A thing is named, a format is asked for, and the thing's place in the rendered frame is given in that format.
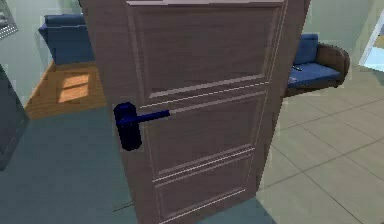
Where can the brown panelled room door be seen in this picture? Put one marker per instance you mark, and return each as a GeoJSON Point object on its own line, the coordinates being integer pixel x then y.
{"type": "Point", "coordinates": [206, 60]}

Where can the small grey remote control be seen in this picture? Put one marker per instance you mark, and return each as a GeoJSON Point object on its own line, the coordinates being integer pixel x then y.
{"type": "Point", "coordinates": [297, 68]}

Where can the blue armchair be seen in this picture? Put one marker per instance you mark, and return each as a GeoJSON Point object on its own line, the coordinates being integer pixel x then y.
{"type": "Point", "coordinates": [68, 40]}

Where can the dark grey cabinet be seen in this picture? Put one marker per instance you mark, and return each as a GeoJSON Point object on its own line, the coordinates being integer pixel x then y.
{"type": "Point", "coordinates": [10, 123]}

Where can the white framed window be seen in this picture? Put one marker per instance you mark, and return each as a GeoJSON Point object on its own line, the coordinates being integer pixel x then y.
{"type": "Point", "coordinates": [375, 46]}

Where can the blue sofa with brown frame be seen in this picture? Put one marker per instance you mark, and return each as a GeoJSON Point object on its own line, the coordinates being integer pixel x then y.
{"type": "Point", "coordinates": [313, 71]}

